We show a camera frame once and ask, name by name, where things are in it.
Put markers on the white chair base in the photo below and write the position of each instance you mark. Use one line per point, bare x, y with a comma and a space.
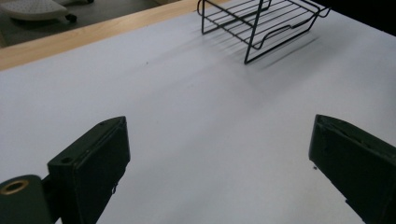
31, 9

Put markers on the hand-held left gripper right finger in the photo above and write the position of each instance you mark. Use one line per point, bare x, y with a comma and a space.
358, 165

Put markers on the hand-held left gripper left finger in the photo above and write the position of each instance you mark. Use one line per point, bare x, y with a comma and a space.
93, 168

